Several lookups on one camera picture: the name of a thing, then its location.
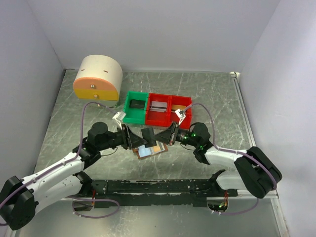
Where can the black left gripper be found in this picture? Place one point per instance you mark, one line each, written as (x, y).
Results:
(130, 140)

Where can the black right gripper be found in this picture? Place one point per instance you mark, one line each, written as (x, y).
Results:
(165, 136)

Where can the brown leather card holder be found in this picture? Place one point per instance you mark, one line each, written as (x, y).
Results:
(143, 153)

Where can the orange gold card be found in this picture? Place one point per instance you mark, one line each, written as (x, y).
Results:
(158, 148)

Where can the black VIP card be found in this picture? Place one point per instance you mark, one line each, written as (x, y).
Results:
(137, 104)

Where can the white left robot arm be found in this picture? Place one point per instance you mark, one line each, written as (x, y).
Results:
(22, 199)

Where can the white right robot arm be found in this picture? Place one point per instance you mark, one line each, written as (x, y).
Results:
(254, 170)

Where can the silver white card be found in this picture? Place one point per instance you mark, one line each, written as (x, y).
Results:
(158, 106)

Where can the red middle plastic bin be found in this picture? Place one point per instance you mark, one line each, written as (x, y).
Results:
(158, 118)

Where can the red plastic bin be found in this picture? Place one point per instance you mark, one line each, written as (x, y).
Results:
(158, 118)
(181, 100)

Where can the red right plastic bin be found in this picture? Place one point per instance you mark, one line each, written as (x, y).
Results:
(181, 100)

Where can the green plastic bin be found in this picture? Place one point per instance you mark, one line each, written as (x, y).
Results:
(135, 116)

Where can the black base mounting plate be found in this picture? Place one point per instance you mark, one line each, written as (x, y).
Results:
(193, 192)

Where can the round mini drawer cabinet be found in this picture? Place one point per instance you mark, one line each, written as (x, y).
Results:
(99, 79)

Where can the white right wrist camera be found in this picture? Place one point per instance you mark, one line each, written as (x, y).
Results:
(181, 114)

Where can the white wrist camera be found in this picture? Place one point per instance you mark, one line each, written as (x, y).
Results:
(118, 118)
(181, 114)

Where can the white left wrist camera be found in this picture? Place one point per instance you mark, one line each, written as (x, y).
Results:
(118, 118)

